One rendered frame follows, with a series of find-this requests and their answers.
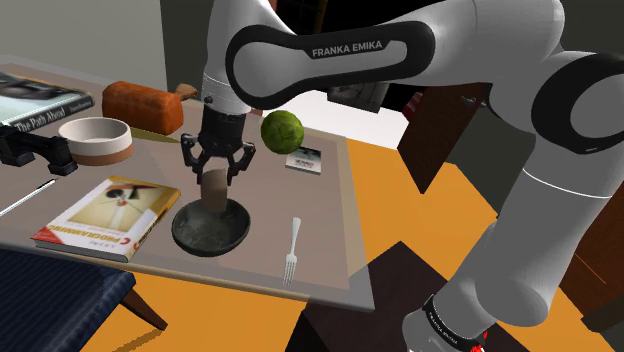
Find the olive flat knife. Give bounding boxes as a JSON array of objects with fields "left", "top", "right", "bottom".
[{"left": 129, "top": 127, "right": 182, "bottom": 145}]

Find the grey table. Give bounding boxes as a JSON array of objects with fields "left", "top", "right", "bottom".
[{"left": 0, "top": 54, "right": 377, "bottom": 314}]

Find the dark grey bowl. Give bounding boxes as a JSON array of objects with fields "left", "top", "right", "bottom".
[{"left": 170, "top": 196, "right": 252, "bottom": 259}]

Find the white fork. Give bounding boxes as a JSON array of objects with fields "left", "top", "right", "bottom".
[{"left": 282, "top": 216, "right": 303, "bottom": 288}]

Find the orange-brown bread loaf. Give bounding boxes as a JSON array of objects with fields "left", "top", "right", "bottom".
[{"left": 101, "top": 80, "right": 185, "bottom": 137}]

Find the yellow and red book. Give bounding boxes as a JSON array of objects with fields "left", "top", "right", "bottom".
[{"left": 30, "top": 174, "right": 183, "bottom": 264}]

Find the white bowl with brown band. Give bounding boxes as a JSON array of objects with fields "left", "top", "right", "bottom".
[{"left": 57, "top": 116, "right": 135, "bottom": 167}]

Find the white pen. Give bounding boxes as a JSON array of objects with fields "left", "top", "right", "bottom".
[{"left": 0, "top": 177, "right": 59, "bottom": 219}]

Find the dark blue chair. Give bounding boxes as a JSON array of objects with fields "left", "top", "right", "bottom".
[{"left": 0, "top": 247, "right": 170, "bottom": 352}]

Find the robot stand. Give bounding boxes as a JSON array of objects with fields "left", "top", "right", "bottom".
[{"left": 284, "top": 240, "right": 534, "bottom": 352}]

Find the grey hardcover book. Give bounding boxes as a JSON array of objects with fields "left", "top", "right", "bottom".
[{"left": 0, "top": 71, "right": 96, "bottom": 134}]

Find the small brown wooden object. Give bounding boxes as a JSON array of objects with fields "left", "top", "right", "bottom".
[{"left": 174, "top": 83, "right": 199, "bottom": 102}]

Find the black stapler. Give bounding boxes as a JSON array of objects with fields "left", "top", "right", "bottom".
[{"left": 0, "top": 123, "right": 80, "bottom": 177}]

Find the dark brown wooden cabinet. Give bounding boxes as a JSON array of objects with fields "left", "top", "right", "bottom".
[{"left": 396, "top": 81, "right": 495, "bottom": 196}]

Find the small white and black booklet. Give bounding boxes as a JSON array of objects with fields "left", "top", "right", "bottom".
[{"left": 284, "top": 146, "right": 323, "bottom": 176}]

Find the green ball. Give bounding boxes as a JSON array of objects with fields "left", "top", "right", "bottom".
[{"left": 260, "top": 109, "right": 306, "bottom": 156}]

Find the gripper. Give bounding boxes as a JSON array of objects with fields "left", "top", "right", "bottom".
[{"left": 180, "top": 104, "right": 257, "bottom": 187}]

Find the brown cylinder cup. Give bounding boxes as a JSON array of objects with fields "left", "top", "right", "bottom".
[{"left": 200, "top": 168, "right": 230, "bottom": 214}]

